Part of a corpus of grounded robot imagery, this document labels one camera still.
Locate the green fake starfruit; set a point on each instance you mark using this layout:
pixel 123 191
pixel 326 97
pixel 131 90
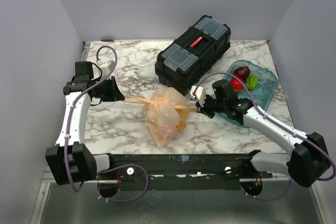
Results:
pixel 251 82

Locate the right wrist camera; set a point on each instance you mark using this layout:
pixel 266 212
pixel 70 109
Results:
pixel 198 94

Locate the blue transparent fruit tray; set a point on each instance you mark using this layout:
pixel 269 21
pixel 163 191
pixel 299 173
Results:
pixel 263 91

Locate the peach plastic bag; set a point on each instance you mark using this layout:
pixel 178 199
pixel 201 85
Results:
pixel 165 114

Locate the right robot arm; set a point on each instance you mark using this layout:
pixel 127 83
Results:
pixel 305 158

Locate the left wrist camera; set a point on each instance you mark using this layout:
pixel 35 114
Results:
pixel 106 67

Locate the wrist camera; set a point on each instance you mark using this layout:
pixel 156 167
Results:
pixel 198 94
pixel 106 67

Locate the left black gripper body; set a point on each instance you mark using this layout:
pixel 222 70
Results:
pixel 105 90

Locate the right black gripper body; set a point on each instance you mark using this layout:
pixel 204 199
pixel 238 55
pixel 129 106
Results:
pixel 210 106

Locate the red fake apple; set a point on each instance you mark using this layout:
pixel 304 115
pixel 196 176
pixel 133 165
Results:
pixel 237 84

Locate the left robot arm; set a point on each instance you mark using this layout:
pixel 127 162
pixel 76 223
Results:
pixel 69 160

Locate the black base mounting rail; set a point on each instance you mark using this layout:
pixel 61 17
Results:
pixel 181 171

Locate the dark red fake plum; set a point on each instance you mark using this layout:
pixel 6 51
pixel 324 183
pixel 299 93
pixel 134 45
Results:
pixel 242 72

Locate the black plastic toolbox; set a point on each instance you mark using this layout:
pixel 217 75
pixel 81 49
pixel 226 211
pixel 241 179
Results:
pixel 189 57

